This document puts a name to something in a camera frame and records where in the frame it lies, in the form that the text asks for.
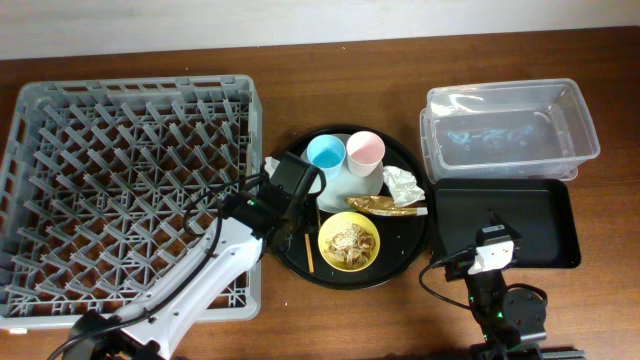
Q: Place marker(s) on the white napkin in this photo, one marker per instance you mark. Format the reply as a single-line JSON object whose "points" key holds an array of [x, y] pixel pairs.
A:
{"points": [[402, 185]]}

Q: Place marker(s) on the round black tray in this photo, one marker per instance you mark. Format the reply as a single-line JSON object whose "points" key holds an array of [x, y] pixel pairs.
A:
{"points": [[403, 239]]}

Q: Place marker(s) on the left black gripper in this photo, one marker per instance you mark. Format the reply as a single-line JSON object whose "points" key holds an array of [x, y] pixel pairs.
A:
{"points": [[288, 220]]}

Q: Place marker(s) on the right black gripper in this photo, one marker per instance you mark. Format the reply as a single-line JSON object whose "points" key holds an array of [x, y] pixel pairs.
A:
{"points": [[460, 269]]}

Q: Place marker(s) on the gold foil wrapper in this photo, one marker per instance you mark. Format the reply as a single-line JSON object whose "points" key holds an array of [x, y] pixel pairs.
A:
{"points": [[383, 206]]}

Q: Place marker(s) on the clear plastic bin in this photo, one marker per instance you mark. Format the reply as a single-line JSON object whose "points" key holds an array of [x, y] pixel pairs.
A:
{"points": [[516, 129]]}

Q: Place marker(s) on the wooden chopstick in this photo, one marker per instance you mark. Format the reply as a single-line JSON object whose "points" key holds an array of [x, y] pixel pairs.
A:
{"points": [[309, 254]]}

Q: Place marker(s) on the yellow bowl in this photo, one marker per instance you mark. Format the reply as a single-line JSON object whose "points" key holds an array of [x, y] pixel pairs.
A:
{"points": [[336, 222]]}

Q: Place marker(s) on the light blue cup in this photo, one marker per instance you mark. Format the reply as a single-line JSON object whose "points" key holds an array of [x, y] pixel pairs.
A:
{"points": [[327, 152]]}

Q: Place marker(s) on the pink cup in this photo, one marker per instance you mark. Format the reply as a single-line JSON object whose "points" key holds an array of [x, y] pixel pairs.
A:
{"points": [[365, 150]]}

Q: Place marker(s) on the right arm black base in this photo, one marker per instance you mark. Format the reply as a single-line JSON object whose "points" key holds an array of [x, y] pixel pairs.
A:
{"points": [[525, 308]]}

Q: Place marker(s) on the grey round plate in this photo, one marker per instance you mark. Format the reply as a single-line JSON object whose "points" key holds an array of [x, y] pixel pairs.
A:
{"points": [[345, 184]]}

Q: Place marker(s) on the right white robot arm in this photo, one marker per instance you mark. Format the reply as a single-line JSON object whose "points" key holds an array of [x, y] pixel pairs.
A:
{"points": [[486, 293]]}

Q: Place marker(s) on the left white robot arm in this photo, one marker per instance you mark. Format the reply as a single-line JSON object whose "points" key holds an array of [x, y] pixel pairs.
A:
{"points": [[267, 210]]}

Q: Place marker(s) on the grey plastic dishwasher rack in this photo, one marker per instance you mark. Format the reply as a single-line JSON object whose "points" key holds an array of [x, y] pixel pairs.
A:
{"points": [[96, 177]]}

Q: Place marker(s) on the black rectangular tray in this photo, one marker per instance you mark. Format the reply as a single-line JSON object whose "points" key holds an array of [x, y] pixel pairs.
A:
{"points": [[538, 209]]}

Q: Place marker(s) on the food scraps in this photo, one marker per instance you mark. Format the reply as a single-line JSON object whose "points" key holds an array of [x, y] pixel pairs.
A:
{"points": [[350, 247]]}

